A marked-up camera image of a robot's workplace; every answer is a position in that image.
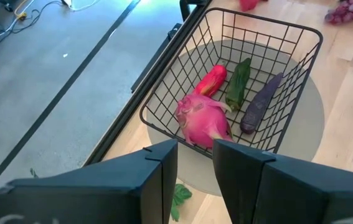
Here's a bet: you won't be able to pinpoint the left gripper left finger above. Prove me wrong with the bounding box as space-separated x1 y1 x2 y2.
0 138 179 224

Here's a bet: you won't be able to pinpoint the orange carrot green leaves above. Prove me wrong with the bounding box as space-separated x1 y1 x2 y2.
169 182 193 222

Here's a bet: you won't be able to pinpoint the red chili pepper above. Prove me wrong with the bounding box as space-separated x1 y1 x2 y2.
192 64 228 98

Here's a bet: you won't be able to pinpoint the pink dragon fruit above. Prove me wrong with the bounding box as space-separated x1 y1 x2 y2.
174 94 235 149

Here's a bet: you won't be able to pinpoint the black aluminium frame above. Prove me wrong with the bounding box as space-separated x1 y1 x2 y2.
82 0 213 167

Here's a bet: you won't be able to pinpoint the red bell pepper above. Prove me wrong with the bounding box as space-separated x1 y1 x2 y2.
238 0 261 12

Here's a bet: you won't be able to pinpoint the black flat bar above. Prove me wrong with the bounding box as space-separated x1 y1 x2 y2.
131 22 183 94

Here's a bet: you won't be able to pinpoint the black wire basket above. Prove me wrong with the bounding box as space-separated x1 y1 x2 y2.
138 6 324 159

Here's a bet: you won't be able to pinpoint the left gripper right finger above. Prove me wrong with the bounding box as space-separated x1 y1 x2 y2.
212 139 353 224

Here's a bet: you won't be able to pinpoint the green pepper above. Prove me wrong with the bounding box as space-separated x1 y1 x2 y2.
225 57 252 112

